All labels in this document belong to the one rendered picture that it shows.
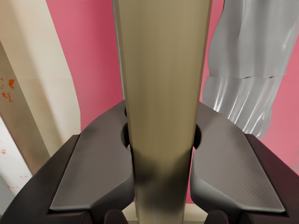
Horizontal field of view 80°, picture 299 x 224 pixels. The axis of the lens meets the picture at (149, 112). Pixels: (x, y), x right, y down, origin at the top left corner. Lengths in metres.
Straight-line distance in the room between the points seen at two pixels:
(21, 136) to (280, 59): 0.25
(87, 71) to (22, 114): 0.08
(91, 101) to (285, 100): 0.20
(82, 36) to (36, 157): 0.14
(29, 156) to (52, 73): 0.09
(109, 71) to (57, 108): 0.07
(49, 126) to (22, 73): 0.06
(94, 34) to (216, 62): 0.11
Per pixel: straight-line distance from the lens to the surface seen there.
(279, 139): 0.26
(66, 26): 0.18
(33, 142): 0.24
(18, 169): 0.25
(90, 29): 0.17
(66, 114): 0.22
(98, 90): 0.19
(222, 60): 0.18
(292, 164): 0.30
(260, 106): 0.21
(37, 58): 0.20
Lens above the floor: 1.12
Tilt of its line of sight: 59 degrees down
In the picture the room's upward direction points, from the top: 177 degrees counter-clockwise
